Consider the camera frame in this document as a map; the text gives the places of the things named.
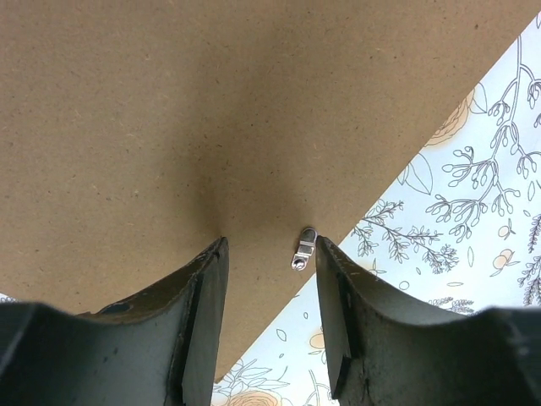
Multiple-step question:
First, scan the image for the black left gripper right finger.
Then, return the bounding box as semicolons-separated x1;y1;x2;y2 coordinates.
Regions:
316;237;540;405

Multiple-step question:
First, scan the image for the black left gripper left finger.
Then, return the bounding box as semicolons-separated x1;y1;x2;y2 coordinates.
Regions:
1;238;229;405

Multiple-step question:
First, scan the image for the brown cardboard backing board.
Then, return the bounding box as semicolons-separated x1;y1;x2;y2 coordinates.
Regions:
1;1;540;376

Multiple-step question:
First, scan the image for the silver metal turn clip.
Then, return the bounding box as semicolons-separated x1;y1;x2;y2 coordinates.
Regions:
291;227;318;272

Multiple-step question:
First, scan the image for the floral patterned table mat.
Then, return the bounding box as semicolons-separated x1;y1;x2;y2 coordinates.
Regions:
1;9;540;405

